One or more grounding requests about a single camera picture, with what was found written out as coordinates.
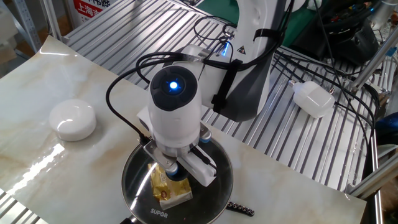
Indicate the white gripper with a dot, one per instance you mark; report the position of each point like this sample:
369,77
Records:
202,169

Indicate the glass lid with black knob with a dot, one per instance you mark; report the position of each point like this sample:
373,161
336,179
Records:
217,193

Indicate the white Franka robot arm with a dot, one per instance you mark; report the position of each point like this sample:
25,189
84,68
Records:
174,124

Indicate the gold foil butter block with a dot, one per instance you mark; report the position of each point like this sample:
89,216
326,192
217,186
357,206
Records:
174,193

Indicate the marble pattern table mat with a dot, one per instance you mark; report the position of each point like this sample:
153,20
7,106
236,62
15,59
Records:
280,199

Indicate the black frying pan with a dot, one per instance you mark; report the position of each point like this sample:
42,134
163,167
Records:
127,221

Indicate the white LED light bulb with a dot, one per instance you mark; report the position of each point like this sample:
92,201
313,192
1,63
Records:
312,99

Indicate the white round puck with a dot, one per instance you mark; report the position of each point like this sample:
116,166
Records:
73,119

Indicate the green cutting mat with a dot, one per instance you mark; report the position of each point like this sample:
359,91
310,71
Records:
217,9

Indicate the dark blue round object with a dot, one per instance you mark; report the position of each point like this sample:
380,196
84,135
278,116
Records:
388,129

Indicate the black racing steering wheel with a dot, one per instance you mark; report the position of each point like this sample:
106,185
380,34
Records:
351,46

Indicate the red white Chinese sign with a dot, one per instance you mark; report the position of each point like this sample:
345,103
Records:
88,9

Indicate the grey perforated shelf upright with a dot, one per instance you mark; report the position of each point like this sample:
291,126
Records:
28,28

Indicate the silver bracket with blue ends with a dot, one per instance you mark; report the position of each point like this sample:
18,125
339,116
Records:
158,157

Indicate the black socket bit rail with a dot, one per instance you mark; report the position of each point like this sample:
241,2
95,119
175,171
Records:
241,209

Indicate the aluminium frame rail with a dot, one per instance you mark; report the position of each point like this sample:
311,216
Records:
373,180

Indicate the aluminium frame post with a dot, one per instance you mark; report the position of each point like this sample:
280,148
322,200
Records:
373,59
51,18

